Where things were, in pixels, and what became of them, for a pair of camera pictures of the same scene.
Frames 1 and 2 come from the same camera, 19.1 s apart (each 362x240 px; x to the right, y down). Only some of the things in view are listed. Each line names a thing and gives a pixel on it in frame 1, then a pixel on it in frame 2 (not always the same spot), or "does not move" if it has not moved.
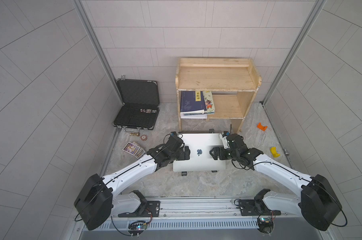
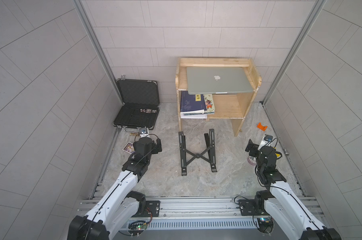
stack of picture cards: [134, 149] does not move
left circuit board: [137, 227] does not move
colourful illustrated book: [209, 102] does not move
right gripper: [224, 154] to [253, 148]
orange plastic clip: [260, 126] does not move
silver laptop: [200, 145] to [217, 79]
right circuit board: [265, 225] does not move
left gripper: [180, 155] to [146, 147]
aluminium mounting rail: [198, 207] does not move
